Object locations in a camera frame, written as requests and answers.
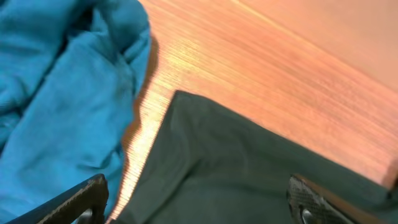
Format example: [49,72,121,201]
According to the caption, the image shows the black polo shirt with logo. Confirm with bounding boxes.
[117,91,397,223]

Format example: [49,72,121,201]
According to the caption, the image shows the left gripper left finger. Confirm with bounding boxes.
[7,174,109,224]

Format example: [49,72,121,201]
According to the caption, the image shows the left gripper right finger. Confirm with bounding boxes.
[286,175,383,224]

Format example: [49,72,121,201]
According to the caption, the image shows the blue crumpled shirt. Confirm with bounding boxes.
[1,0,151,223]

